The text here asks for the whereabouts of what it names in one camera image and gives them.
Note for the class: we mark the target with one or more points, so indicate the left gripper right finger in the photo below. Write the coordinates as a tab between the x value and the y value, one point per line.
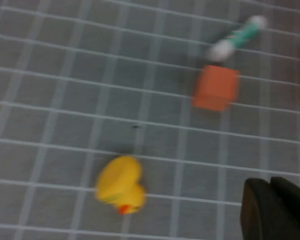
297	207

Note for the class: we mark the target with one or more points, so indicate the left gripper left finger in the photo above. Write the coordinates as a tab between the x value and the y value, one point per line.
260	215

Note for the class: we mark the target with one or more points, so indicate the salmon orange cube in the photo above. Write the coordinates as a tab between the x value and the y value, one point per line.
215	87

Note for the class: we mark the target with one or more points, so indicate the yellow rubber duck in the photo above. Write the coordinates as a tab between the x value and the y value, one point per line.
122	185

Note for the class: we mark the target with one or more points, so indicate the white green glue stick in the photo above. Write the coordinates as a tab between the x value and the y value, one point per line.
240	37

